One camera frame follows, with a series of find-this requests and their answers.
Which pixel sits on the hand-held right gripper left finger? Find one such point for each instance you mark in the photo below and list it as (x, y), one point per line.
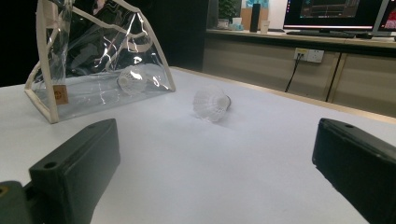
(74, 168)

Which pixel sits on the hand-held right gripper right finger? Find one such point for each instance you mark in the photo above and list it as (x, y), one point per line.
(358, 168)

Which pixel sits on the white shuttlecock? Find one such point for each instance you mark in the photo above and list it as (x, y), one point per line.
(210, 104)
(132, 80)

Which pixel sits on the clear plastic tote bag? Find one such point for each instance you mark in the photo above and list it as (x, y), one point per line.
(93, 62)

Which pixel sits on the beige cabinet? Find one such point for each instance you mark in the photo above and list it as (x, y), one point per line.
(358, 81)

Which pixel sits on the black computer mouse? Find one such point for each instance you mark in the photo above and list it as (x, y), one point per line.
(364, 35)

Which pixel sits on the black keyboard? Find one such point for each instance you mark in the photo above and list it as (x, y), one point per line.
(320, 33)

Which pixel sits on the computer monitor with red screen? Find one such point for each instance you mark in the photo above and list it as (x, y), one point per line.
(389, 15)

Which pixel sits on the large computer monitor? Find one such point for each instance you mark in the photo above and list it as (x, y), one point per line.
(330, 12)

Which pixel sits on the white paper cup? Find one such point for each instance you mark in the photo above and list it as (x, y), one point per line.
(265, 27)

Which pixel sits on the green potted plant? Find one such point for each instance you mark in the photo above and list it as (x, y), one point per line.
(229, 9)

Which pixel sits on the white wall socket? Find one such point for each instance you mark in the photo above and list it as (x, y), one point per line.
(309, 55)

